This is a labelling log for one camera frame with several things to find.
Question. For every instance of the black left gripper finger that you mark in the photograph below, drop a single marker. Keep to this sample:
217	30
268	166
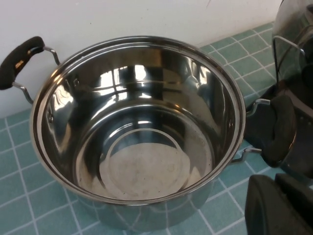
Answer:
274	210

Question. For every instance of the steel pot lid black knob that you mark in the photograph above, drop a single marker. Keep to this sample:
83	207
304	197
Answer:
288	22

